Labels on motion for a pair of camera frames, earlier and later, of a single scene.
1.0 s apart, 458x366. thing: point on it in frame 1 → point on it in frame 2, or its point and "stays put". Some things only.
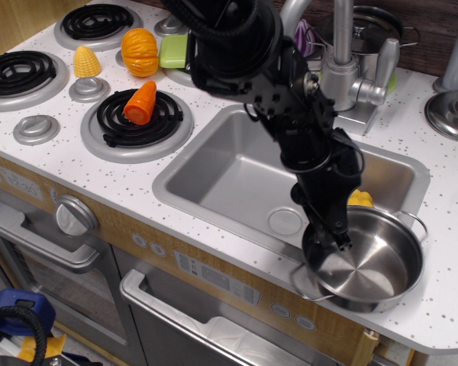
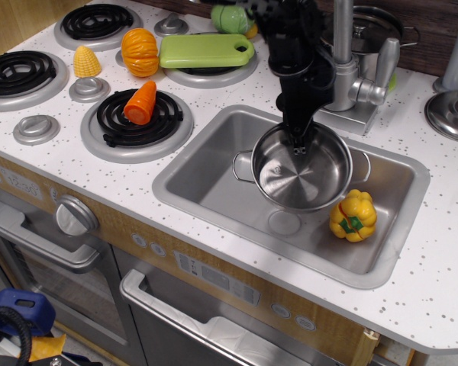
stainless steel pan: x=382 y=268 → x=301 y=183
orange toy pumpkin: x=140 y=52 stays put
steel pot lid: x=450 y=114 stays put
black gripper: x=325 y=178 → x=299 y=99
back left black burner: x=99 y=27 stays put
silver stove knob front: x=36 y=130 stays put
